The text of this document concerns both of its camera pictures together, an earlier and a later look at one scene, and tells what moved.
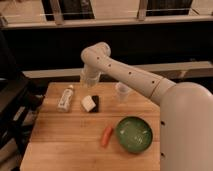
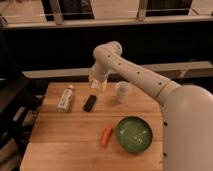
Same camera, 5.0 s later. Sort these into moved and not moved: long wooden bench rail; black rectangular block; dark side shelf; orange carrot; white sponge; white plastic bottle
Moved: black rectangular block; white sponge
Not moved: dark side shelf; long wooden bench rail; orange carrot; white plastic bottle
